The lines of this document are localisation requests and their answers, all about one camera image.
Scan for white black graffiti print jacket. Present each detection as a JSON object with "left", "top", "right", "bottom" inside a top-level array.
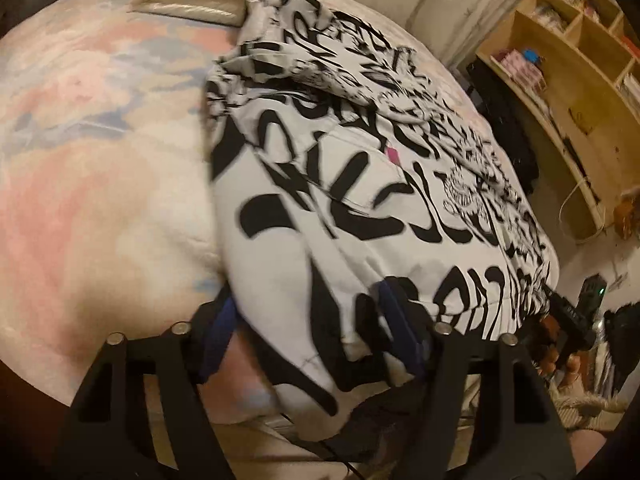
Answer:
[{"left": 206, "top": 0, "right": 556, "bottom": 426}]

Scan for black white clothes pile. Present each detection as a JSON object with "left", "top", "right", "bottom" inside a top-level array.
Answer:
[{"left": 466, "top": 58, "right": 539, "bottom": 195}]

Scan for right hand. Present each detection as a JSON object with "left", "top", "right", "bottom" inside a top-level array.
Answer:
[{"left": 536, "top": 314, "right": 582, "bottom": 388}]

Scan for pastel patchwork bed cover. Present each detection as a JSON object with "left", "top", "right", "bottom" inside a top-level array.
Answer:
[{"left": 0, "top": 0, "right": 482, "bottom": 426}]

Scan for pink storage boxes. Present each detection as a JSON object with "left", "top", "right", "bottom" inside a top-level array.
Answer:
[{"left": 491, "top": 50, "right": 547, "bottom": 92}]

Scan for curved wooden shelf unit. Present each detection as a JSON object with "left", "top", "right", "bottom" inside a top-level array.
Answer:
[{"left": 476, "top": 0, "right": 639, "bottom": 243}]

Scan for blue box on shelf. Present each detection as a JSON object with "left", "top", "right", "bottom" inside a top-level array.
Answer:
[{"left": 522, "top": 49, "right": 541, "bottom": 65}]

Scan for white cable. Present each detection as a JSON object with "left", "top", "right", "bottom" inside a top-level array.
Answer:
[{"left": 556, "top": 176, "right": 609, "bottom": 246}]

